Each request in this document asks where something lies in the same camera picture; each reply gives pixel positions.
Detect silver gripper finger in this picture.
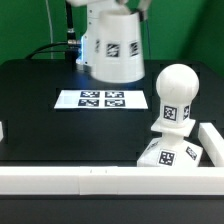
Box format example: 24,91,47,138
138,0,152,21

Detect white lamp shade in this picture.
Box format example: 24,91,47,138
91,10,144,83

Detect white lamp bulb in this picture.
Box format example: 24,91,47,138
156,64,199,126

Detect white lamp base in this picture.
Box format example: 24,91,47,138
137,118,203,168

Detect white marker sheet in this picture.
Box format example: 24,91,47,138
54,90,148,109

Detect white right fence bar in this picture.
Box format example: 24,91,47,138
198,123,224,167

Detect white fence bar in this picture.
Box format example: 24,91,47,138
0,167,224,195
0,121,3,142
198,123,224,167

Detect white left fence bar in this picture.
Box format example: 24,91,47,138
0,121,3,142

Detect white front fence bar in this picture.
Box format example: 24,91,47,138
0,167,224,195

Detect black cable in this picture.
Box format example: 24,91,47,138
25,0,82,60

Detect thin grey cable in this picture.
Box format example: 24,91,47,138
44,0,55,60

